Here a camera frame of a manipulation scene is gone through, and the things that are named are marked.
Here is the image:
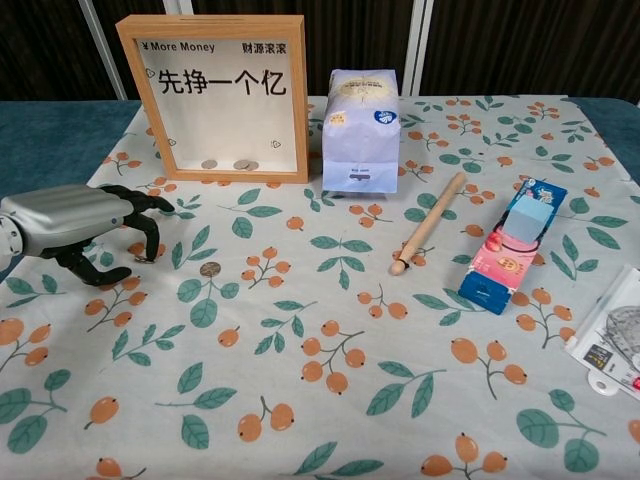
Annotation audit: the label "light blue cube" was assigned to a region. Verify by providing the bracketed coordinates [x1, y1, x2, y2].
[505, 195, 557, 246]

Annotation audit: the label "dark pleated curtain panel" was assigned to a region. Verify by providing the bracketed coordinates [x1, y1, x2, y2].
[0, 0, 124, 101]
[107, 0, 416, 97]
[419, 0, 640, 106]

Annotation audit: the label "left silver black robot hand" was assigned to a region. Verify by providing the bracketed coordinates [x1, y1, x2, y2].
[2, 183, 176, 289]

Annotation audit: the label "floral leaf berry tablecloth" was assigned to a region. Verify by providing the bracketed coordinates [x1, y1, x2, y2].
[0, 94, 640, 480]

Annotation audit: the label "blue and pink carton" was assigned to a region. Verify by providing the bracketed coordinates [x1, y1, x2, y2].
[458, 178, 570, 316]

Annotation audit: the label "black elastic band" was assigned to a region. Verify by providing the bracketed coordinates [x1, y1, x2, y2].
[497, 234, 547, 254]

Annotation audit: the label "lavender paper food bag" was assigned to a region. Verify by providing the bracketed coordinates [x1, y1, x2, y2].
[321, 68, 401, 195]

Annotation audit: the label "wooden frame money box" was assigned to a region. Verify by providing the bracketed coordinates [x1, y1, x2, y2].
[115, 14, 310, 185]

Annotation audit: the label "thick white frame post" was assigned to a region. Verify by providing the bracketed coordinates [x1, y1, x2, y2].
[77, 0, 129, 100]
[402, 0, 435, 96]

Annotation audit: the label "clear plastic scourer packet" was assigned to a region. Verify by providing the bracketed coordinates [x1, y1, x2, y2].
[567, 267, 640, 397]

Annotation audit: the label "wooden stick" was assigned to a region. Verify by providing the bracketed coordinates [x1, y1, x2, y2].
[389, 172, 468, 276]

